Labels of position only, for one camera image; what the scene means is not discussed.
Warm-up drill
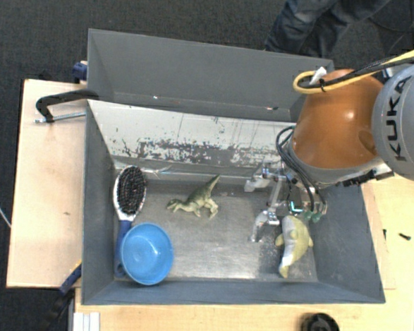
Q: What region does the blue and white hairbrush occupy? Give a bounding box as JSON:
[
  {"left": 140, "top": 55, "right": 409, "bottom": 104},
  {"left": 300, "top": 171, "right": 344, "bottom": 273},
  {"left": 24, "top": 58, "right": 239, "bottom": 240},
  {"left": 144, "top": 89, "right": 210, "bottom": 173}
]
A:
[{"left": 106, "top": 164, "right": 150, "bottom": 279}]

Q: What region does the blue plastic bowl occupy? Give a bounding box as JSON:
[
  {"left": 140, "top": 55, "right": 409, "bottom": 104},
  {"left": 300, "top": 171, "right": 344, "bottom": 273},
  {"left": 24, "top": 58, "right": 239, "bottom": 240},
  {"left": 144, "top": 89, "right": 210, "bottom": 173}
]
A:
[{"left": 118, "top": 220, "right": 177, "bottom": 288}]

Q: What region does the green toy dinosaur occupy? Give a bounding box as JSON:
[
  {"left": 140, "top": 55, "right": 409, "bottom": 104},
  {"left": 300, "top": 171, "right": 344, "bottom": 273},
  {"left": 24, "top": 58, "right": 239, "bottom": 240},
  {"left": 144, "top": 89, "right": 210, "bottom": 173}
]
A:
[{"left": 165, "top": 171, "right": 223, "bottom": 221}]

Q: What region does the yellow-green and white plush toy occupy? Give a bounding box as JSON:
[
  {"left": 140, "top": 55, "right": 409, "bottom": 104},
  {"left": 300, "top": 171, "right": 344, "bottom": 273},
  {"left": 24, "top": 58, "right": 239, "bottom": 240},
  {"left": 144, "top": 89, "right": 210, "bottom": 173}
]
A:
[{"left": 272, "top": 214, "right": 317, "bottom": 281}]

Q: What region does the person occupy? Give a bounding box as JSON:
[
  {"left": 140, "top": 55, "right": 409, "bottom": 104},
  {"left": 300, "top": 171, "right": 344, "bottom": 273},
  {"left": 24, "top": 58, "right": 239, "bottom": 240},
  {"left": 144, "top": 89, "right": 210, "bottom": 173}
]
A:
[{"left": 263, "top": 0, "right": 398, "bottom": 63}]

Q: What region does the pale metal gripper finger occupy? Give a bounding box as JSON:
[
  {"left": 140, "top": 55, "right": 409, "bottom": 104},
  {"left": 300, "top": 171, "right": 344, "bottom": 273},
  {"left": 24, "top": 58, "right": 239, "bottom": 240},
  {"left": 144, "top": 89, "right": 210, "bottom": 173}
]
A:
[
  {"left": 249, "top": 207, "right": 282, "bottom": 245},
  {"left": 243, "top": 164, "right": 272, "bottom": 195}
]

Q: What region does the grey metal bin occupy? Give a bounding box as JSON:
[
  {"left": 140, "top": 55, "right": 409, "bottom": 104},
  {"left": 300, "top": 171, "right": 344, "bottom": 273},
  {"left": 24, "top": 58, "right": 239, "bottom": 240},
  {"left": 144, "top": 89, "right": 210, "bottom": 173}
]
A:
[{"left": 68, "top": 28, "right": 404, "bottom": 327}]

